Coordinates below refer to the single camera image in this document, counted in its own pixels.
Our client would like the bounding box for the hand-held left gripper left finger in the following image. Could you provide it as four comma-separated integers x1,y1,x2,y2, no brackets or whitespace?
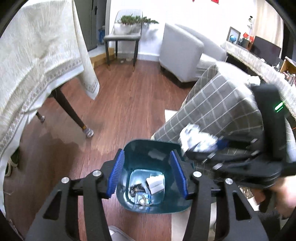
25,149,126,241

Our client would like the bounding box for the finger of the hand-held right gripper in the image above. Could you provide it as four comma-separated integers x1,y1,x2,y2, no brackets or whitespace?
185,148,252,166
216,136,263,151

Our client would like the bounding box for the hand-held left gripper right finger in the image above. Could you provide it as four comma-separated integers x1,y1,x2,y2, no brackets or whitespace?
169,150,270,241

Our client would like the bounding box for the dark teal trash bin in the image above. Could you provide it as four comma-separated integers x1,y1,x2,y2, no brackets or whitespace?
115,138,193,214

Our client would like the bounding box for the trash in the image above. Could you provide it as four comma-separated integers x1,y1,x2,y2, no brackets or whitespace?
146,175,165,194

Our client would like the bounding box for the black snack packet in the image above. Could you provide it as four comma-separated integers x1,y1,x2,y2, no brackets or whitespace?
128,184,147,196

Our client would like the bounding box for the person's right hand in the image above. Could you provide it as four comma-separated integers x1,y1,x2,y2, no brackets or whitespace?
270,174,296,218

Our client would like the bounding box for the grey checked tablecloth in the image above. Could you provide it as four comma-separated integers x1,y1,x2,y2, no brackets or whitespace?
151,62,264,163

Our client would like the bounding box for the grey slipper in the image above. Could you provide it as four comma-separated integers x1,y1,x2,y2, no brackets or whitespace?
108,226,130,241

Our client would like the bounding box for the sideboard with lace cloth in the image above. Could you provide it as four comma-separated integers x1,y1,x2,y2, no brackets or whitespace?
221,41,296,116

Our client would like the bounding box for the black monitor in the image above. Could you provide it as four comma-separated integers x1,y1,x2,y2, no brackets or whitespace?
251,35,282,66

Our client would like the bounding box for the dark wooden table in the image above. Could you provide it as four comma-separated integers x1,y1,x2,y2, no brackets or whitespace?
35,87,94,138

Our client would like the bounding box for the grey armchair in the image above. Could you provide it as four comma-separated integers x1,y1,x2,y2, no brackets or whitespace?
159,22,228,88

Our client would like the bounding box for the green white slipper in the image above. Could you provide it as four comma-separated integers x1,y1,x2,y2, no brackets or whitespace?
5,148,20,178

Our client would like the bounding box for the flat cardboard box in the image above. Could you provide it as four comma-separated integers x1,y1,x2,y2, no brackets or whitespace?
89,47,116,69

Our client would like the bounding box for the grey dining chair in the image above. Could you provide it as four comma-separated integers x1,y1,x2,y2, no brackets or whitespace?
104,9,142,72

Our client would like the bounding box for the beige patterned tablecloth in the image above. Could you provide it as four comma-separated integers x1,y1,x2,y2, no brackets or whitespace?
0,0,100,209

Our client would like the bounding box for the potted plant white pot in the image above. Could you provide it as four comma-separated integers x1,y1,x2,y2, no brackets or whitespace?
132,15,160,33
114,14,133,35

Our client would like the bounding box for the grey door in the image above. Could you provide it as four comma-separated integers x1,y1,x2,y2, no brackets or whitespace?
75,0,108,51

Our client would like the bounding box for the picture frame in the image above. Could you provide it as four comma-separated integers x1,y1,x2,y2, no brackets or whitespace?
228,27,241,45

